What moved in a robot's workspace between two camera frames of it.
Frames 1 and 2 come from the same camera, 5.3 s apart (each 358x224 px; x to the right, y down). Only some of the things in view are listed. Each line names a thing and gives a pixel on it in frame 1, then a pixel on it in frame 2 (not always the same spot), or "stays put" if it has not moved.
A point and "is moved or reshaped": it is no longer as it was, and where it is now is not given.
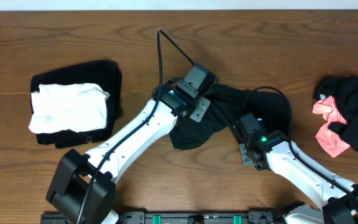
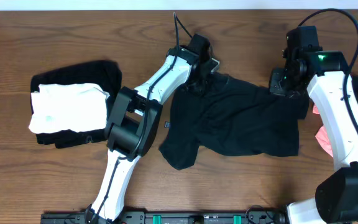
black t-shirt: [227, 103] is moved or reshaped
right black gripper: [239, 125] -> [278, 82]
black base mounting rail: [178, 217] stays put
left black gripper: [212, 90] -> [202, 78]
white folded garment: [74, 107] stays put
